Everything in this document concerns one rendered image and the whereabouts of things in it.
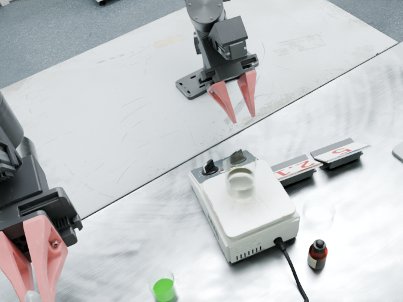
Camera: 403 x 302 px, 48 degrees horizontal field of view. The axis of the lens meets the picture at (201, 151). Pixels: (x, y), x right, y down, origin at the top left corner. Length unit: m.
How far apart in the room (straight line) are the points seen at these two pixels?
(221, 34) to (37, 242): 0.41
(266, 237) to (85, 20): 2.57
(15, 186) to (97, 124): 0.57
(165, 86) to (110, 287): 0.49
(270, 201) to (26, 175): 0.40
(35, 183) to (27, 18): 2.92
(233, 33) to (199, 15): 0.06
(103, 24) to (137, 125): 2.09
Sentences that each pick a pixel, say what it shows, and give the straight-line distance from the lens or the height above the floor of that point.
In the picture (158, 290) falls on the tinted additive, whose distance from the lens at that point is 0.74.
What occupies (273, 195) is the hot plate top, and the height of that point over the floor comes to 0.99.
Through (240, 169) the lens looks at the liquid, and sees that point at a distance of 0.73.
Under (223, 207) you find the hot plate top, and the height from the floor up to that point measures 0.99.
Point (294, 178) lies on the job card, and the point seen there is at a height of 0.92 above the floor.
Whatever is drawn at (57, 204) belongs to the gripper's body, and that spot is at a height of 1.25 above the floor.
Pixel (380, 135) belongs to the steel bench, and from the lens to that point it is 0.96.
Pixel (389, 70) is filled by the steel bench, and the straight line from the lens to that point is 1.10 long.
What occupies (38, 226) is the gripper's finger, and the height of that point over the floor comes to 1.26.
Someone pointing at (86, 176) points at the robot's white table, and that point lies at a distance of 0.93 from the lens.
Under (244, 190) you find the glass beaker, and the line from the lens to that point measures 0.70.
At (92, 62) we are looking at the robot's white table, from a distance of 1.20.
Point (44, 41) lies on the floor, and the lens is 3.07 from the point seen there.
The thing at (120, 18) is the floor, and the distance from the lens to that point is 3.06.
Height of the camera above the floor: 1.59
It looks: 50 degrees down
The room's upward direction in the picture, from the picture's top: 10 degrees counter-clockwise
